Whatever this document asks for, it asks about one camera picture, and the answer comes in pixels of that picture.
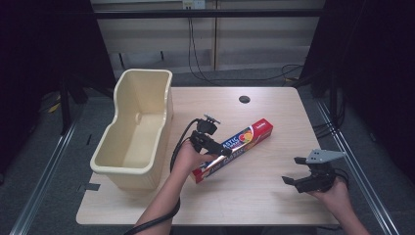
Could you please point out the white wall socket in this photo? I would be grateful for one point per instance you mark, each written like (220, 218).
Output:
(193, 4)

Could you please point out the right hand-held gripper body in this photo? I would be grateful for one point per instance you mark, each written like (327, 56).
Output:
(318, 178)

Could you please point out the black tape piece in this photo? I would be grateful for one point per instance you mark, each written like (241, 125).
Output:
(88, 187)

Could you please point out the black metal stand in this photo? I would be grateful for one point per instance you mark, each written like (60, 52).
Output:
(66, 107)
(332, 98)

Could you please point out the person's right hand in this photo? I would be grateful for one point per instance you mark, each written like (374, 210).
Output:
(332, 197)

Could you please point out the red plastic wrap box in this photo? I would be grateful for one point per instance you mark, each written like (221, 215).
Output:
(248, 140)

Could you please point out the dark curtain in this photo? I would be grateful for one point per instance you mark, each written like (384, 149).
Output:
(39, 65)
(375, 65)

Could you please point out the person's left hand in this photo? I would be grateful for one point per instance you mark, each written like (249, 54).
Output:
(186, 160)

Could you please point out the cream plastic bin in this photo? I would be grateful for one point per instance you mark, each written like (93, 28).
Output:
(137, 137)

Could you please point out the metal floor rail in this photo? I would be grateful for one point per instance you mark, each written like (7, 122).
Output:
(42, 182)
(355, 169)

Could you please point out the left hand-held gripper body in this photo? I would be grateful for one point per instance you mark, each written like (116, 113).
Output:
(205, 127)

